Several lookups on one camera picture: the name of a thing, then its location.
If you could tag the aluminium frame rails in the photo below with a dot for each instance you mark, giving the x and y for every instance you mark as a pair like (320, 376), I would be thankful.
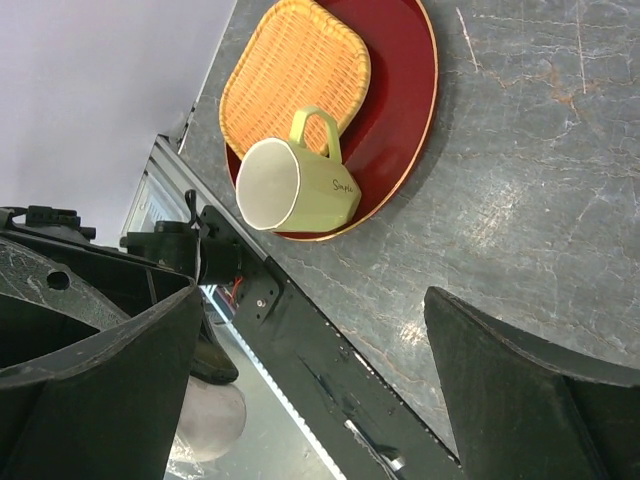
(160, 195)

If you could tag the round red lacquer tray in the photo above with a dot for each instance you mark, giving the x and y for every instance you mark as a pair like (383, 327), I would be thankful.
(381, 145)

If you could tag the white earbud charging case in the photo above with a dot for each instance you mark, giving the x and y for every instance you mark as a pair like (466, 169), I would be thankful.
(212, 419)

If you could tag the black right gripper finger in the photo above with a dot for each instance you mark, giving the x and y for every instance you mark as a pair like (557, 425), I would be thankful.
(522, 407)

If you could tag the pale green plastic cup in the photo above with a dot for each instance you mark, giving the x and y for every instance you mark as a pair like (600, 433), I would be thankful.
(283, 186)

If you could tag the woven bamboo mat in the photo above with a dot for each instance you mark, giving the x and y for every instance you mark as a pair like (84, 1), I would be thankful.
(299, 55)

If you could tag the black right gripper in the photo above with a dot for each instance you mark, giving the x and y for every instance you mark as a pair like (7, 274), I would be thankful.
(96, 350)

